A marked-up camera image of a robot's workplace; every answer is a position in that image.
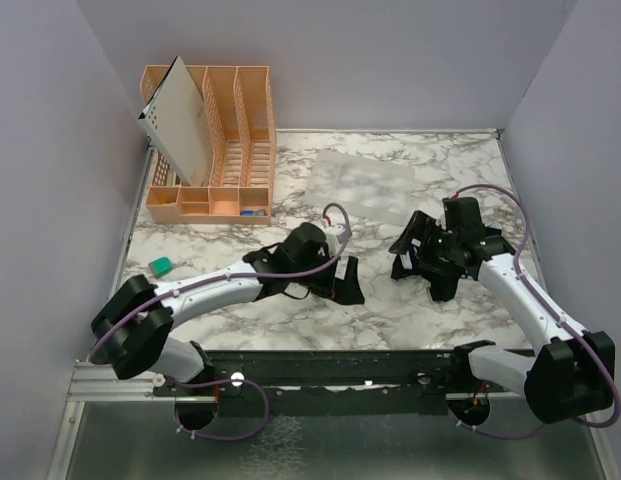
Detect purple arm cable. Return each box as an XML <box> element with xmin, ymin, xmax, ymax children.
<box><xmin>447</xmin><ymin>183</ymin><xmax>621</xmax><ymax>441</ymax></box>
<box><xmin>87</xmin><ymin>202</ymin><xmax>352</xmax><ymax>443</ymax></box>

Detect green eraser block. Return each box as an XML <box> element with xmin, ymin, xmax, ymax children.
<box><xmin>148</xmin><ymin>256</ymin><xmax>174</xmax><ymax>279</ymax></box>

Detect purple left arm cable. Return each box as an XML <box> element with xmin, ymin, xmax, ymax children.
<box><xmin>87</xmin><ymin>202</ymin><xmax>352</xmax><ymax>443</ymax></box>

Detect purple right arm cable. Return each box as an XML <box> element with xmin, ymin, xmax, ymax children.
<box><xmin>447</xmin><ymin>183</ymin><xmax>621</xmax><ymax>441</ymax></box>

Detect clear plastic box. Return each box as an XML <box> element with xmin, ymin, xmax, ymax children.
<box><xmin>304</xmin><ymin>150</ymin><xmax>415</xmax><ymax>226</ymax></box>

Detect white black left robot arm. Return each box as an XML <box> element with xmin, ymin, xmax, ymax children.
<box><xmin>89</xmin><ymin>222</ymin><xmax>365</xmax><ymax>395</ymax></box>

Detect aluminium frame rail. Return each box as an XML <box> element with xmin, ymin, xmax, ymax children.
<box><xmin>66</xmin><ymin>362</ymin><xmax>216</xmax><ymax>404</ymax></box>

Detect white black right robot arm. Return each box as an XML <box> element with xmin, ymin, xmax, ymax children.
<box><xmin>389</xmin><ymin>197</ymin><xmax>619</xmax><ymax>424</ymax></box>

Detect white booklet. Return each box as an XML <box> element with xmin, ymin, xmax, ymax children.
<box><xmin>138</xmin><ymin>56</ymin><xmax>213</xmax><ymax>186</ymax></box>

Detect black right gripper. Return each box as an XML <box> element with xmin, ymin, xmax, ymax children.
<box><xmin>390</xmin><ymin>209</ymin><xmax>460</xmax><ymax>275</ymax></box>

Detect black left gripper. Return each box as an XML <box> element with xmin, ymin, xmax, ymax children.
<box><xmin>290</xmin><ymin>247</ymin><xmax>364</xmax><ymax>305</ymax></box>

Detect orange plastic desk organizer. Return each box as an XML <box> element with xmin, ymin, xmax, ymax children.
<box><xmin>145</xmin><ymin>65</ymin><xmax>277</xmax><ymax>225</ymax></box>

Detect black white boxer briefs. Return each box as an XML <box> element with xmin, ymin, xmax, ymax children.
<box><xmin>389</xmin><ymin>239</ymin><xmax>467</xmax><ymax>302</ymax></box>

